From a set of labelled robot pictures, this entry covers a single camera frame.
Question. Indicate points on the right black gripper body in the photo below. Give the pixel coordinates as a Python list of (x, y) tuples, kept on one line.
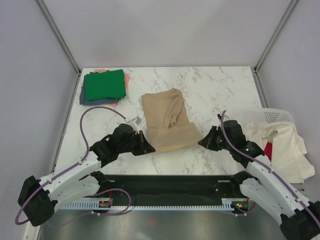
[(222, 143)]

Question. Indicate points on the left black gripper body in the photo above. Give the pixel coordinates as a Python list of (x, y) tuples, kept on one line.
[(132, 146)]

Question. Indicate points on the tan t shirt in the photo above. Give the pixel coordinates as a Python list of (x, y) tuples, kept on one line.
[(168, 126)]

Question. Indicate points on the red t shirt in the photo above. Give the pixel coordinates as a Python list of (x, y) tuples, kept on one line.
[(268, 150)]

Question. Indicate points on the cream t shirt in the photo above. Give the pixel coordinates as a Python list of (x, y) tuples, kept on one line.
[(288, 148)]

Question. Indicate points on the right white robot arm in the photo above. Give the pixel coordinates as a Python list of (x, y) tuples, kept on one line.
[(297, 216)]

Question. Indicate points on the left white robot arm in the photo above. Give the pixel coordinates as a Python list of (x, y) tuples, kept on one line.
[(40, 198)]

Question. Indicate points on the white plastic basket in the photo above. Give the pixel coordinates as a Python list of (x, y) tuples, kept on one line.
[(254, 120)]

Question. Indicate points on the folded blue t shirt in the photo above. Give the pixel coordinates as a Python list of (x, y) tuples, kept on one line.
[(85, 102)]

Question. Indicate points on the folded green t shirt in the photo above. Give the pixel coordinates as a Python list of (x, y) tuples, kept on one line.
[(103, 85)]

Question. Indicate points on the folded pink t shirt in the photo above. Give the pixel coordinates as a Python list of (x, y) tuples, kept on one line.
[(126, 80)]

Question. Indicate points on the right aluminium frame post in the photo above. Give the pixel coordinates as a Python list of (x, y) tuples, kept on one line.
[(275, 34)]

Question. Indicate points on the aluminium frame post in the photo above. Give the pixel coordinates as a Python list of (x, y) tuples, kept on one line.
[(58, 35), (275, 34)]

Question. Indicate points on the white cable duct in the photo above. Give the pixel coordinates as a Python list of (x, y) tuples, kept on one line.
[(97, 205)]

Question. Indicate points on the left aluminium frame post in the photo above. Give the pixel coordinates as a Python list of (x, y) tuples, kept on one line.
[(58, 35)]

